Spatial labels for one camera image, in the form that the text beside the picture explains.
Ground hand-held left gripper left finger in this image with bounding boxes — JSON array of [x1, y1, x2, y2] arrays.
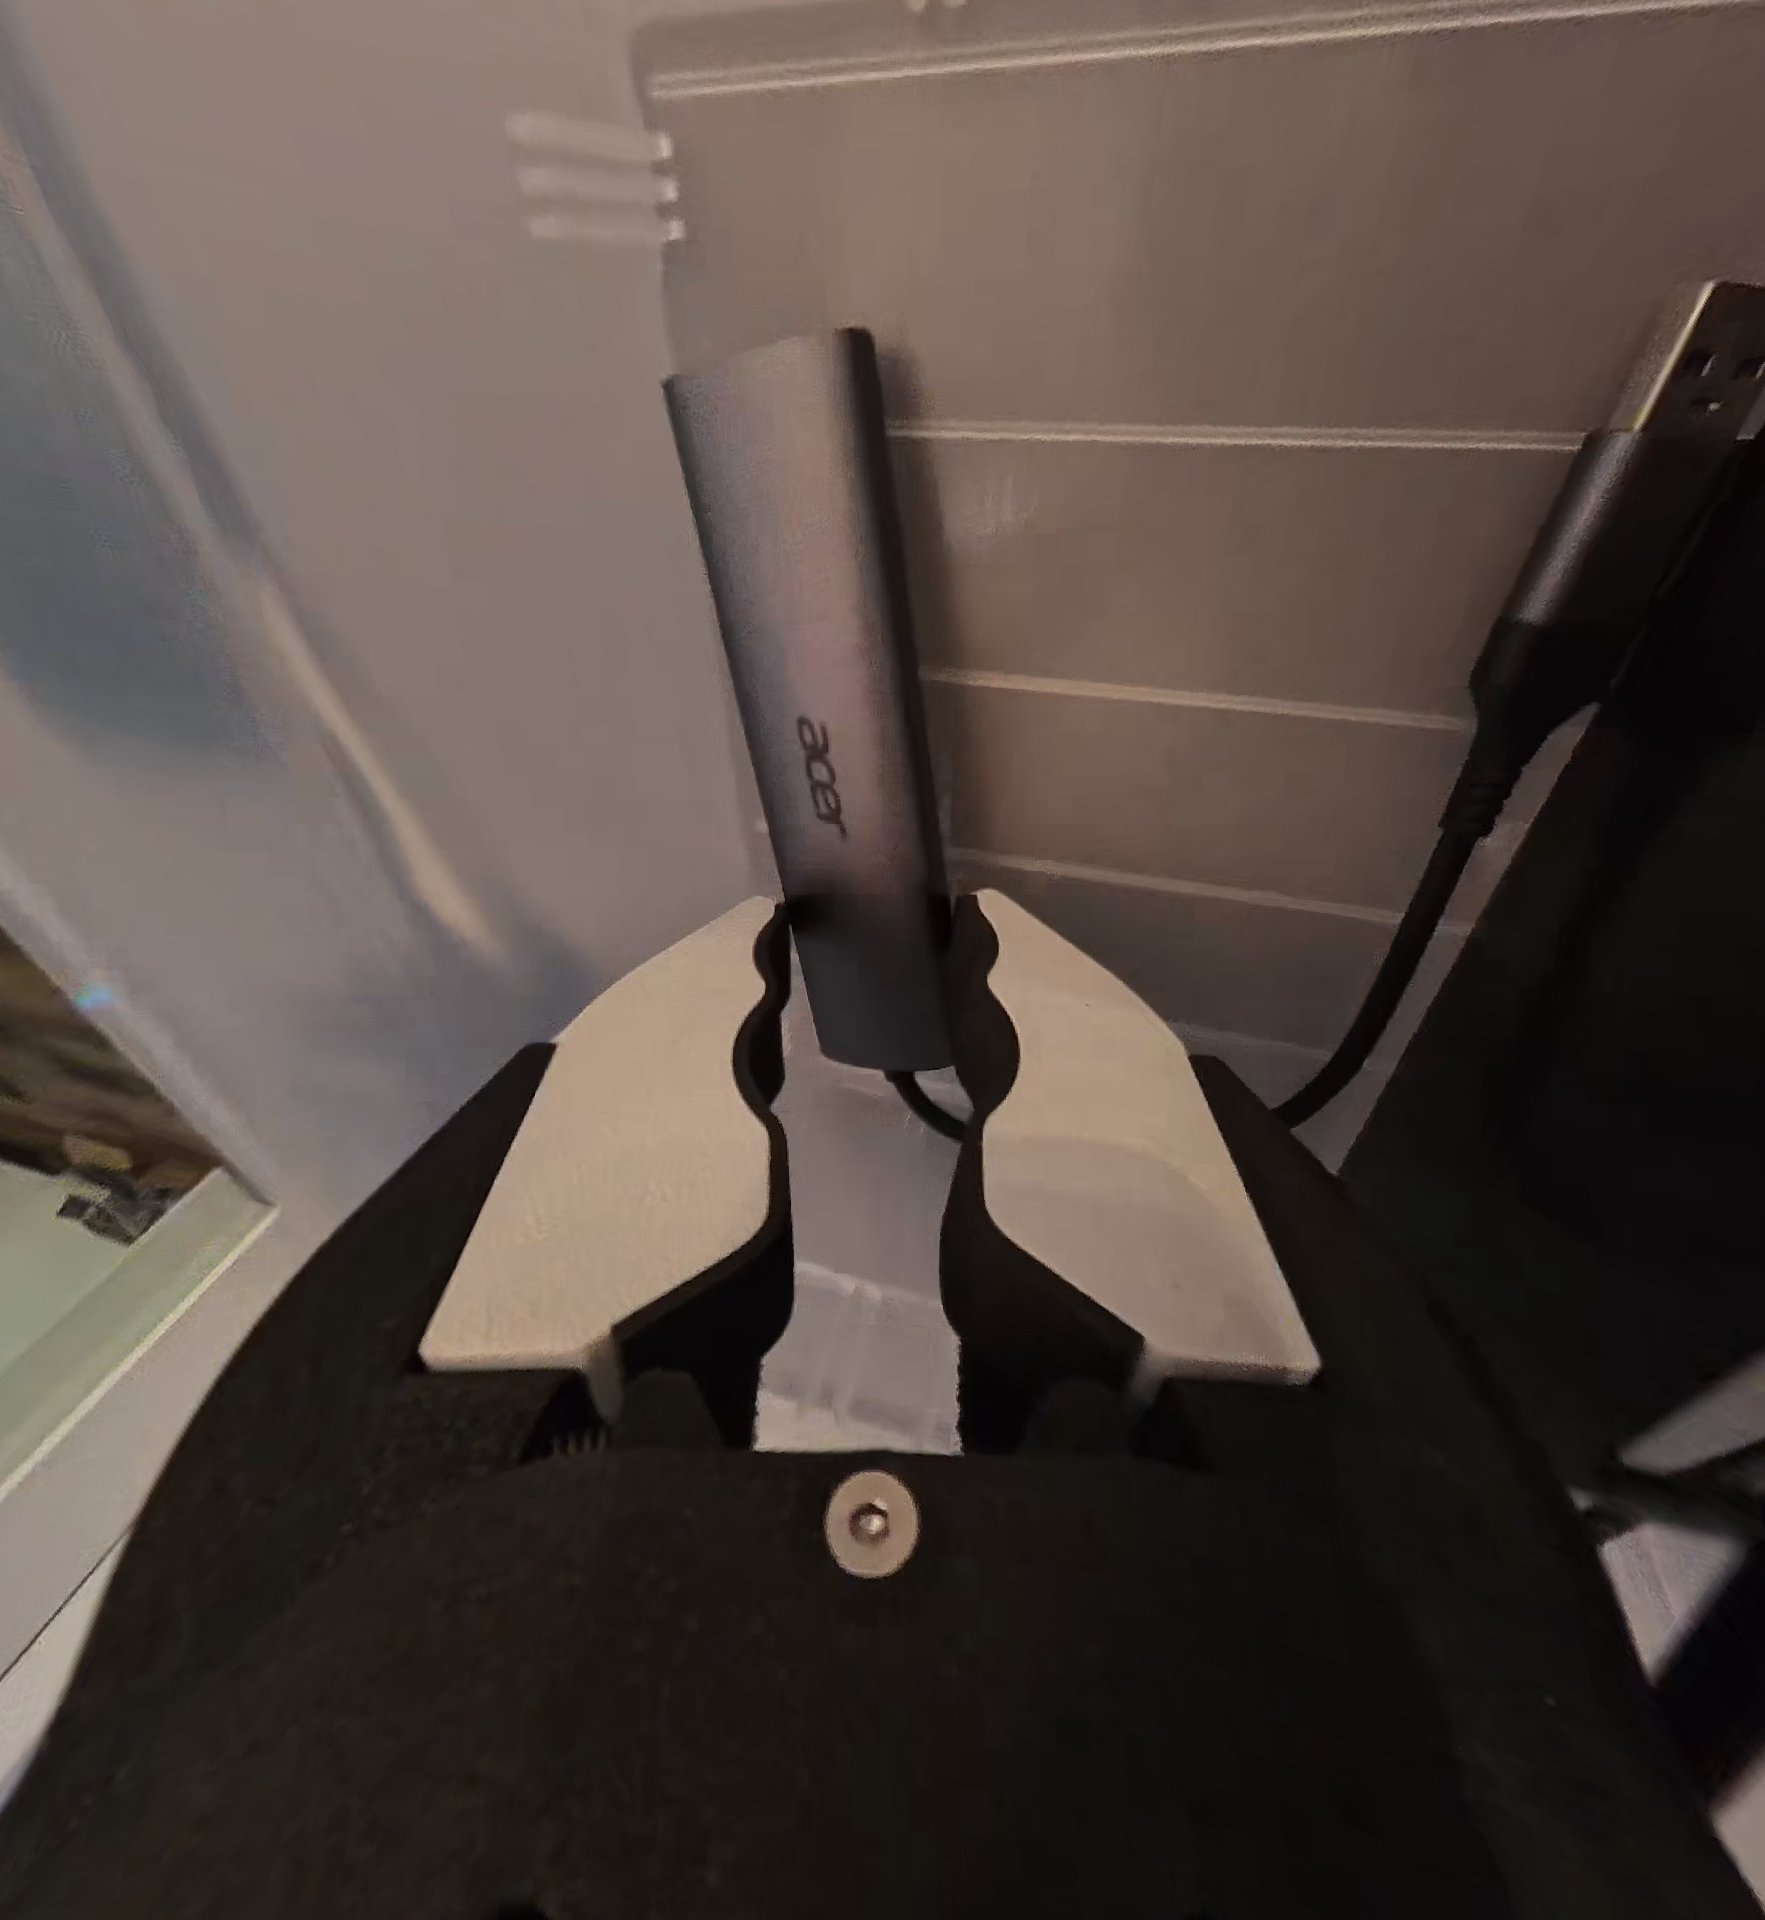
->
[[413, 894, 800, 1398]]

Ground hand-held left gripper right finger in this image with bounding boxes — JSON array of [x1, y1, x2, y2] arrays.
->
[[942, 886, 1325, 1389]]

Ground thin black cable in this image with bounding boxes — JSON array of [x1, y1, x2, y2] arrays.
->
[[898, 276, 1765, 1143]]

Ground clear plastic bin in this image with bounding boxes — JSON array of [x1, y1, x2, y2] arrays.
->
[[0, 0, 1765, 1203]]

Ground large glass window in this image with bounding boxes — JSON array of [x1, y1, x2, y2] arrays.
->
[[0, 871, 279, 1562]]

